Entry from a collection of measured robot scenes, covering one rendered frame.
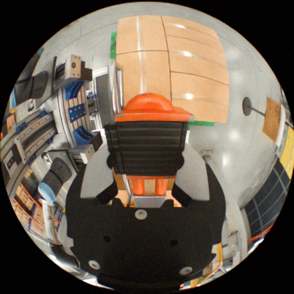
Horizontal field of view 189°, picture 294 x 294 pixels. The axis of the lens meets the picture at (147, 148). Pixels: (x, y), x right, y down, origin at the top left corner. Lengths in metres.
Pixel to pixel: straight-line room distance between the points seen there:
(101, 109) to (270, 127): 2.33
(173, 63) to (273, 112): 1.56
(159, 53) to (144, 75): 0.24
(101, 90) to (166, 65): 0.76
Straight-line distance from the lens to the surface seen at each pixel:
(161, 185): 0.17
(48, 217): 0.68
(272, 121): 1.79
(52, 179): 0.55
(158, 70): 0.80
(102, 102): 1.24
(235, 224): 1.35
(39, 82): 0.54
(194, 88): 0.86
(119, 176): 0.50
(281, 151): 7.40
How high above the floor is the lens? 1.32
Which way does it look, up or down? 58 degrees down
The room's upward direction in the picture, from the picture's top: 178 degrees counter-clockwise
